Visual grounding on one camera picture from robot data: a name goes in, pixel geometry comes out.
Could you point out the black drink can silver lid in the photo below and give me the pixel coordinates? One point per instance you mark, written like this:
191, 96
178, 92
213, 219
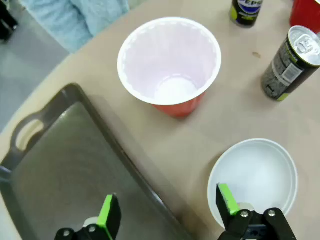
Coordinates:
282, 72

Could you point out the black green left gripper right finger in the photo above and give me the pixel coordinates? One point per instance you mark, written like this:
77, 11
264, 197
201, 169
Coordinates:
225, 207

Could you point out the red plastic cup white inside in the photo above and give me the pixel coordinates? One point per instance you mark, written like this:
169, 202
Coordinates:
170, 57
305, 12

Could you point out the dark brown serving tray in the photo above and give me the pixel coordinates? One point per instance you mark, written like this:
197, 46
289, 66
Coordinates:
75, 162

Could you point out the black Pepsi can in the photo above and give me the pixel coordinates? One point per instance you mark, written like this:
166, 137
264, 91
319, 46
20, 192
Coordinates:
246, 12

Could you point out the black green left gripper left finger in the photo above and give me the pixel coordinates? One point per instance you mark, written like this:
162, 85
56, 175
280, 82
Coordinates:
113, 215

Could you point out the person in light blue clothes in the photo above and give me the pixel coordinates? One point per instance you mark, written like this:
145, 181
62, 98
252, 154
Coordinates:
75, 20

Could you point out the black shoe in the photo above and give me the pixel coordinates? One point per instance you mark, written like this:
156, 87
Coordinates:
6, 17

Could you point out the white foam bowl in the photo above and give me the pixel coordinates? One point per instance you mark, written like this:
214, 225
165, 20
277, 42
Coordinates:
260, 170

